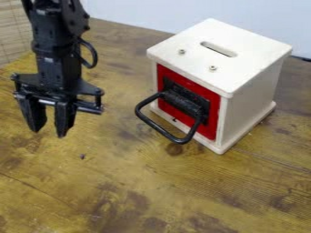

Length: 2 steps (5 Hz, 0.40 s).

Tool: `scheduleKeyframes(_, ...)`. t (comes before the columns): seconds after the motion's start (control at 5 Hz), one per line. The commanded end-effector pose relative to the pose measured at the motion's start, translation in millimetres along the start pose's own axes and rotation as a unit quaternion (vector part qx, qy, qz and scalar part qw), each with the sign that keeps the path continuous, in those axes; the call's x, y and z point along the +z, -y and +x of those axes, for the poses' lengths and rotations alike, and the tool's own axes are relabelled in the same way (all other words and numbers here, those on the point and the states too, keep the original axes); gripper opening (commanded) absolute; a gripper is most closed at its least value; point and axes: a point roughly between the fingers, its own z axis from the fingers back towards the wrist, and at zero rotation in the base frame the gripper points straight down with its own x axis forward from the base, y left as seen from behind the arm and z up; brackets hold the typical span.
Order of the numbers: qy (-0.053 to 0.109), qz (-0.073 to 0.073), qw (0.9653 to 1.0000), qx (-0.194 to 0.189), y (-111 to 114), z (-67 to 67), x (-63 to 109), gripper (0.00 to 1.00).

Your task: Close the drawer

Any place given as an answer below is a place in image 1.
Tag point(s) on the black metal drawer handle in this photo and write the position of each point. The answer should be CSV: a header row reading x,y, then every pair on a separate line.
x,y
182,100

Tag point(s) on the red drawer front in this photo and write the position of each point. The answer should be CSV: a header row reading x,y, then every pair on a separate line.
x,y
206,130

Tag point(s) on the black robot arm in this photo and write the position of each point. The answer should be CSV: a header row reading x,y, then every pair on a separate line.
x,y
63,53

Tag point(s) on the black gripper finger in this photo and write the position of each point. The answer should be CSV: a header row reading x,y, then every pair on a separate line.
x,y
65,117
34,112

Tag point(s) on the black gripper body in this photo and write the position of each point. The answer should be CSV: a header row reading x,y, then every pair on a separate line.
x,y
58,83

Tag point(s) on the white wooden drawer box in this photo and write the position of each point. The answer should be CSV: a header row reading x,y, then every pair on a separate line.
x,y
230,66

